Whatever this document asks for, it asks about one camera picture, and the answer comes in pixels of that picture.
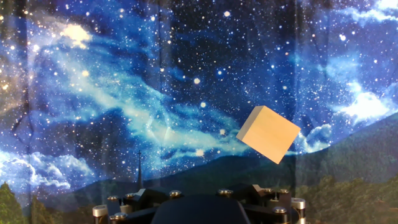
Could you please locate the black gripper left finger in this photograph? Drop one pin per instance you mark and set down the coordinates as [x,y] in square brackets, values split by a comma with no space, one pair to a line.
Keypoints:
[146,197]

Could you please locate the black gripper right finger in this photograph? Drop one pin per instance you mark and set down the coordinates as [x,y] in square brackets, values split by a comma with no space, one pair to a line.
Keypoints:
[248,194]

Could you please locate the light wooden cube block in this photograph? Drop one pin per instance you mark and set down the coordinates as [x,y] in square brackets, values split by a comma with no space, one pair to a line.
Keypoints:
[269,135]

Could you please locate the galaxy print cloth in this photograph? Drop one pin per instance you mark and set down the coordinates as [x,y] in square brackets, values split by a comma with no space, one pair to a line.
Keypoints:
[124,93]

